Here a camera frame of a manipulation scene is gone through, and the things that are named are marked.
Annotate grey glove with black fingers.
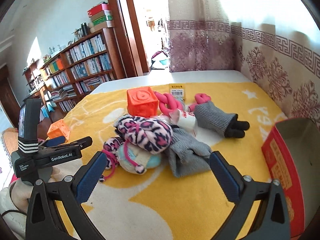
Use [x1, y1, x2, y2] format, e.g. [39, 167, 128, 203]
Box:
[194, 100, 250, 138]

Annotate pink leopard print mitten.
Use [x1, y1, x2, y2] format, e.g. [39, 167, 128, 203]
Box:
[114, 115, 173, 155]
[100, 136, 124, 170]

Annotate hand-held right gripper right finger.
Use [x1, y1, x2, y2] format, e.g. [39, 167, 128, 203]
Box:
[209, 151, 292, 240]

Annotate person's left hand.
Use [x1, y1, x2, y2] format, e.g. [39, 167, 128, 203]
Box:
[9, 180, 33, 207]

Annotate blue and cream plush toy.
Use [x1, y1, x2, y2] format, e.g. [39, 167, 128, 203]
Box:
[117, 142, 162, 175]

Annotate yellow printed blanket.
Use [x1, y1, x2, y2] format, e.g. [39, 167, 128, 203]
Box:
[54, 81, 298, 240]

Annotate small yellow carton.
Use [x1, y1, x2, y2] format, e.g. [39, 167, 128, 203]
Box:
[169, 84, 185, 100]

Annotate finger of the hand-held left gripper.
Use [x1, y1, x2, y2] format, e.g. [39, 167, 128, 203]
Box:
[44, 137, 69, 147]
[37, 136, 93, 153]

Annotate white packet with red print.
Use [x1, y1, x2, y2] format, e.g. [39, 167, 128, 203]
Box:
[172, 109, 198, 133]

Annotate green gift box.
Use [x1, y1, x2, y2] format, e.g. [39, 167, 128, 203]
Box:
[90, 15, 113, 26]

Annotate grey glove with striped cuff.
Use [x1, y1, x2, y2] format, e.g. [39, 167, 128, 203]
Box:
[166, 126, 213, 178]

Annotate pink coiled foam curler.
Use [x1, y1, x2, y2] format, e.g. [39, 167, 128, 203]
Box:
[188, 93, 212, 112]

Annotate person's left forearm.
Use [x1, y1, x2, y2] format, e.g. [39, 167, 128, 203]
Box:
[0, 187, 28, 233]

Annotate rows of books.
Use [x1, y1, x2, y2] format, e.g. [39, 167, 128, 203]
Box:
[41, 34, 115, 113]

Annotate wooden door frame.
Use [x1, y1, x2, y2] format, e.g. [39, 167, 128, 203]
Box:
[104, 0, 152, 79]

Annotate wooden bookshelf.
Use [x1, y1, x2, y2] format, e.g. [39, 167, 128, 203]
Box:
[39, 27, 125, 113]

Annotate beige patterned curtain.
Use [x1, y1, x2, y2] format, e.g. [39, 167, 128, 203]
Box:
[229, 0, 320, 125]

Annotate white bed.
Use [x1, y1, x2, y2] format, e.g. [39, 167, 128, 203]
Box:
[89, 70, 252, 94]

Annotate red cardboard box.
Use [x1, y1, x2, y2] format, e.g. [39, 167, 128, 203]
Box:
[261, 119, 320, 239]

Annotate orange toy cube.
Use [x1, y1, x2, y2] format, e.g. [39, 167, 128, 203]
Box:
[47, 119, 70, 142]
[126, 86, 160, 118]

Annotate pink twisted foam curler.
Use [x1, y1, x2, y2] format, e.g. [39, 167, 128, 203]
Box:
[154, 91, 185, 117]

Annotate sheer purple patterned curtain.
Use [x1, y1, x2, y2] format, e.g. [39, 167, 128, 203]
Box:
[166, 0, 234, 73]

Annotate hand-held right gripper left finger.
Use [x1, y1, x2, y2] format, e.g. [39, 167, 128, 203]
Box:
[26, 151, 110, 240]

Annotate tan cardboard box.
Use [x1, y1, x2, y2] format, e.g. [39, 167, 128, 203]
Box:
[89, 20, 115, 33]

